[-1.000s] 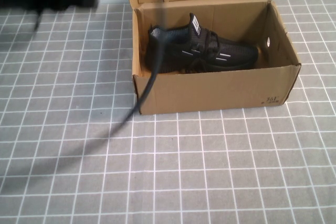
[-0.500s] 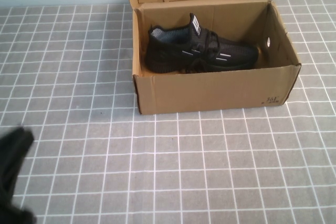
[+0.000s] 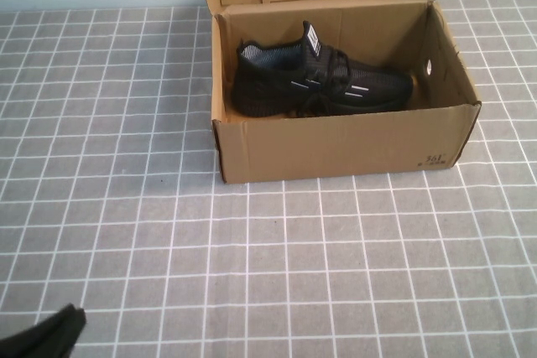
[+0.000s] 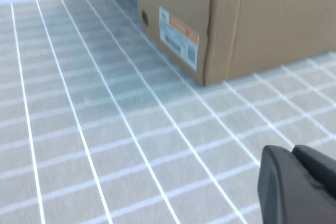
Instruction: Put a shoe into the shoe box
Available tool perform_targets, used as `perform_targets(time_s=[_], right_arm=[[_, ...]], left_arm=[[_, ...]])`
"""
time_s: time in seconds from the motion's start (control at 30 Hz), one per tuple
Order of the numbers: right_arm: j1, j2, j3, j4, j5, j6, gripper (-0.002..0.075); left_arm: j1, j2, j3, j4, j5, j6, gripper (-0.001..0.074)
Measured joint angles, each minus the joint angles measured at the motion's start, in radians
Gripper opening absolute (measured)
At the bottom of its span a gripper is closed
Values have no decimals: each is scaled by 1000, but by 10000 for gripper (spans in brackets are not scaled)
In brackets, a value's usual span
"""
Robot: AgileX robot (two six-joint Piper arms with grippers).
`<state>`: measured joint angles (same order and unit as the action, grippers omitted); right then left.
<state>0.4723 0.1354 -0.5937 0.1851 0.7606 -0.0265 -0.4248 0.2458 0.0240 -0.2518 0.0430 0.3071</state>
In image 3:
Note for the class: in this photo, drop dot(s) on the black knit sneaker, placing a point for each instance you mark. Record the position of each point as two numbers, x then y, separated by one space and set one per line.
272 89

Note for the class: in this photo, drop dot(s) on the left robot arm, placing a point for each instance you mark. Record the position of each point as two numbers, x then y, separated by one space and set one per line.
42 337

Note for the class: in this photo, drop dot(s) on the brown cardboard shoe box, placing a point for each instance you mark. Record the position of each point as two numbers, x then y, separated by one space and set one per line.
335 148

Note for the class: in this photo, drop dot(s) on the grey white checked tablecloth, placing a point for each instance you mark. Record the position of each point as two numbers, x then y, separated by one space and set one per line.
293 270

